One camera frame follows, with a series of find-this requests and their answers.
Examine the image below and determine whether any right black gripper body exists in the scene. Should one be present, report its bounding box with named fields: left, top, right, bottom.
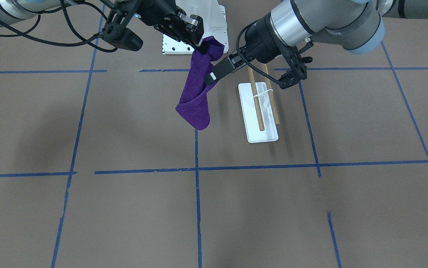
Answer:
left=135, top=0, right=202, bottom=34

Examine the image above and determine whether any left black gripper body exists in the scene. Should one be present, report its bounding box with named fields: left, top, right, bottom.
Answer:
left=236, top=15, right=293, bottom=64

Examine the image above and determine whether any purple towel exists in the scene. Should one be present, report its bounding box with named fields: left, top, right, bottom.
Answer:
left=175, top=36, right=224, bottom=131

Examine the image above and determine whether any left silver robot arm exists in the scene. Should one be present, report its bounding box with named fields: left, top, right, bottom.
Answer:
left=204, top=0, right=428, bottom=89

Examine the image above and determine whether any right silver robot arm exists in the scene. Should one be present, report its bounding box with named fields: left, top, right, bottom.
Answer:
left=0, top=0, right=208, bottom=54

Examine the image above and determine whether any white wooden towel rack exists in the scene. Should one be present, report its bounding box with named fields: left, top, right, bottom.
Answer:
left=238, top=68, right=280, bottom=144

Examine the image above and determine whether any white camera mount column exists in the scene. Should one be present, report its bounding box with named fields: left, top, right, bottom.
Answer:
left=162, top=0, right=229, bottom=55

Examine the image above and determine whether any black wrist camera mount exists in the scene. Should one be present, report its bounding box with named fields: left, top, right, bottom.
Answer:
left=102, top=0, right=144, bottom=51

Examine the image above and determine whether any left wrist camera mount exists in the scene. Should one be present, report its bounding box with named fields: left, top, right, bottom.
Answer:
left=278, top=38, right=314, bottom=89

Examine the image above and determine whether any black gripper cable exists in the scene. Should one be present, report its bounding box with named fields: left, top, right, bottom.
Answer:
left=0, top=0, right=118, bottom=52

